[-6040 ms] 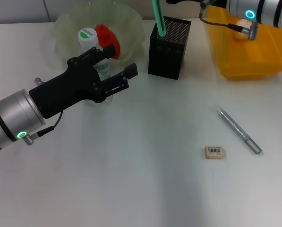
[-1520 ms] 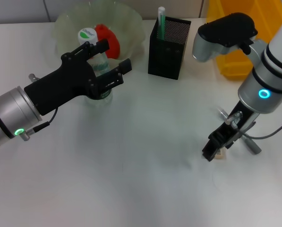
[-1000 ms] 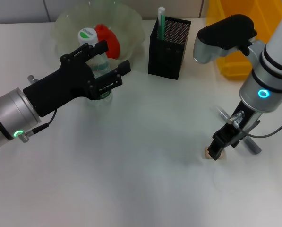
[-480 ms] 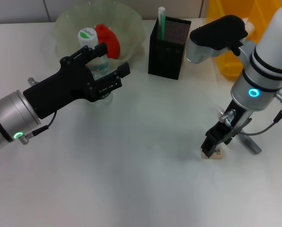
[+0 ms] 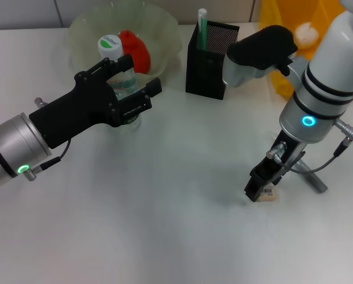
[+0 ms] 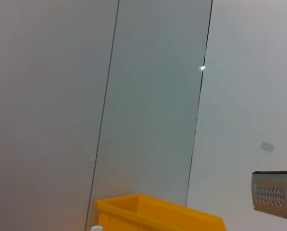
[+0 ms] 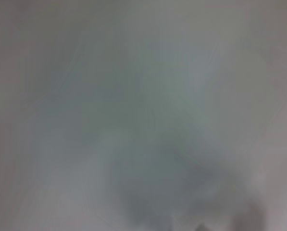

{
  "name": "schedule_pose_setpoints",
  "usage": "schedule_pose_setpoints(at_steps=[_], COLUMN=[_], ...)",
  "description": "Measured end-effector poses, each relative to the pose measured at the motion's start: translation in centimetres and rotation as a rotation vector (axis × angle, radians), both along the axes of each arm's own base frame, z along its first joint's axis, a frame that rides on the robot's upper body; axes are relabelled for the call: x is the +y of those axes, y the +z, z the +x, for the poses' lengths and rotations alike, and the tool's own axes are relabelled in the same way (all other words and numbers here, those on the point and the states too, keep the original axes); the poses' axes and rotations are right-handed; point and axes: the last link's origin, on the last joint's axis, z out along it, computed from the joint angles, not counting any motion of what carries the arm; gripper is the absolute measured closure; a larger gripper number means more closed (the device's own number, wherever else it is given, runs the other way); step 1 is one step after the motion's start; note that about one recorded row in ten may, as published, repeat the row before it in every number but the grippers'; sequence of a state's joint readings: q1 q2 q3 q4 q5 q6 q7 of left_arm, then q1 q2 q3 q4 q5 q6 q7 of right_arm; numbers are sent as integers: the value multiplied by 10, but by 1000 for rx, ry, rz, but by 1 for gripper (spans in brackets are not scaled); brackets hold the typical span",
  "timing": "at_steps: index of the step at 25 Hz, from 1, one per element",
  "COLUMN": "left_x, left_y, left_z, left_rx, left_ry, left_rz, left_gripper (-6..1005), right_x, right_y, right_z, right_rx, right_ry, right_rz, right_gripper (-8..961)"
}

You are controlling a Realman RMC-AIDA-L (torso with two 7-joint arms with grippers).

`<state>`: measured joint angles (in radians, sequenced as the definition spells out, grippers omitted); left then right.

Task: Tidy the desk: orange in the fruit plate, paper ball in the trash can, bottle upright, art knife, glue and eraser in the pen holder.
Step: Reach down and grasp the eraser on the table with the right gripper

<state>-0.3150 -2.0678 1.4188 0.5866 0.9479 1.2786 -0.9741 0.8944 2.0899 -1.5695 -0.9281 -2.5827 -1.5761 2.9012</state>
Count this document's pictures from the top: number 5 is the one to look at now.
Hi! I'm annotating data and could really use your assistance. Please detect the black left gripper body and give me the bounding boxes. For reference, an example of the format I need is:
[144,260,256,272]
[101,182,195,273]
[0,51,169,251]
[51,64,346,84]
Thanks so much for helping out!
[28,58,124,149]

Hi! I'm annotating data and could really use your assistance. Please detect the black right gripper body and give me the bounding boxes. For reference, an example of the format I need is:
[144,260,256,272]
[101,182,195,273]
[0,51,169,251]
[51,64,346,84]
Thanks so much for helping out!
[249,129,307,186]

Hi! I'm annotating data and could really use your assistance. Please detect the beige eraser with barcode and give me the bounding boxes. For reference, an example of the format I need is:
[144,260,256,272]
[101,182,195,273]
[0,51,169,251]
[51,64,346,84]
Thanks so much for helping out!
[258,184,281,203]

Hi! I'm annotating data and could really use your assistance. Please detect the red-orange fruit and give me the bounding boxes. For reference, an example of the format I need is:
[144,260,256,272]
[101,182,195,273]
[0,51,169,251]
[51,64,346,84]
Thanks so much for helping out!
[118,29,151,75]

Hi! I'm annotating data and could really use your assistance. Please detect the clear green-label water bottle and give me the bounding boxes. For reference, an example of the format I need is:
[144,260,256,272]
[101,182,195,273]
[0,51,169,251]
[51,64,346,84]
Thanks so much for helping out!
[97,35,142,134]

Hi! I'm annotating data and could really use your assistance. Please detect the grey glitter pen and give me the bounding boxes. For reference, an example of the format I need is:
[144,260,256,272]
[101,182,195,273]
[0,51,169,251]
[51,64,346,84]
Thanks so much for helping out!
[294,153,328,195]

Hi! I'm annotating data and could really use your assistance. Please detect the green utility knife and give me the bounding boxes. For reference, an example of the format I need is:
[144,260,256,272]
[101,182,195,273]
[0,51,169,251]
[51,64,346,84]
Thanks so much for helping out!
[197,8,209,51]

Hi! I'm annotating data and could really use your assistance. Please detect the white paper ball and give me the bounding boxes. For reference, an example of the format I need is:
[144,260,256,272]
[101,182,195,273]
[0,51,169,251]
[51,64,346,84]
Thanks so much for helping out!
[294,22,319,50]

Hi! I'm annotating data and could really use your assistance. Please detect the translucent green wavy fruit plate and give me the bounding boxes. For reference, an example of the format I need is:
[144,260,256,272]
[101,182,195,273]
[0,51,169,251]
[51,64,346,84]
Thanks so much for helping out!
[67,0,183,89]

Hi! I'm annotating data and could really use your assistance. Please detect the black mesh pen holder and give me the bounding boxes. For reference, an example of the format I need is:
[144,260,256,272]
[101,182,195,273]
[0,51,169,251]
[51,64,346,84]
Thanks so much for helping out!
[184,20,241,101]

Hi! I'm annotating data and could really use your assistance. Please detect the yellow plastic bin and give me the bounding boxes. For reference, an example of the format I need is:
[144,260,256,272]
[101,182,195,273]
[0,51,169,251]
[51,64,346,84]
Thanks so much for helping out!
[258,0,347,99]

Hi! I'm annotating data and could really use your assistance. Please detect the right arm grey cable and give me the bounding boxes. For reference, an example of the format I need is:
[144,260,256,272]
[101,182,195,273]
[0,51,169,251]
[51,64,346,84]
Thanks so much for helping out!
[266,119,353,174]

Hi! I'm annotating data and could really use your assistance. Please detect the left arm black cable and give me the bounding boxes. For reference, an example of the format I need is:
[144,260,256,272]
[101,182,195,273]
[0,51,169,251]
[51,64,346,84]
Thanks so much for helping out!
[26,138,72,181]

